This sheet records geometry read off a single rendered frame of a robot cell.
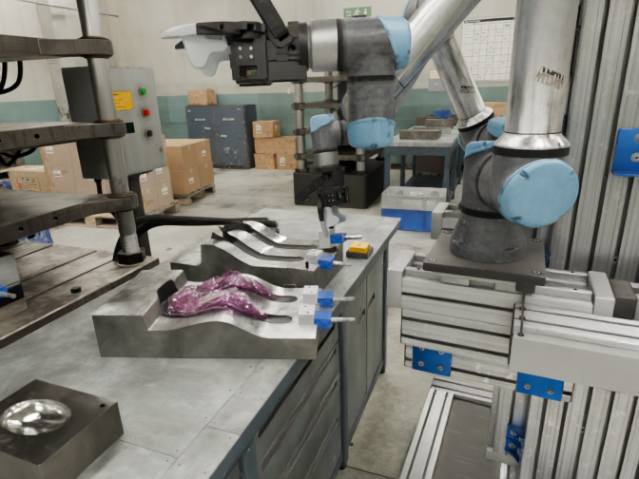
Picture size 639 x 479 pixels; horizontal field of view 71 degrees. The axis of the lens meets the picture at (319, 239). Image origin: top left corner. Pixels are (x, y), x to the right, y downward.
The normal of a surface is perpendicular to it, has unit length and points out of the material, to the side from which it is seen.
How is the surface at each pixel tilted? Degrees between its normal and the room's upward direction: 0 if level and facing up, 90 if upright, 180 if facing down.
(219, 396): 0
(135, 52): 90
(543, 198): 98
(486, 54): 90
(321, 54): 111
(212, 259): 90
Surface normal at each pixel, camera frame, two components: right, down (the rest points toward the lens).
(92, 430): 0.93, 0.09
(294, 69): 0.02, 0.19
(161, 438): -0.04, -0.95
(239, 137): -0.33, 0.31
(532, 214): 0.03, 0.43
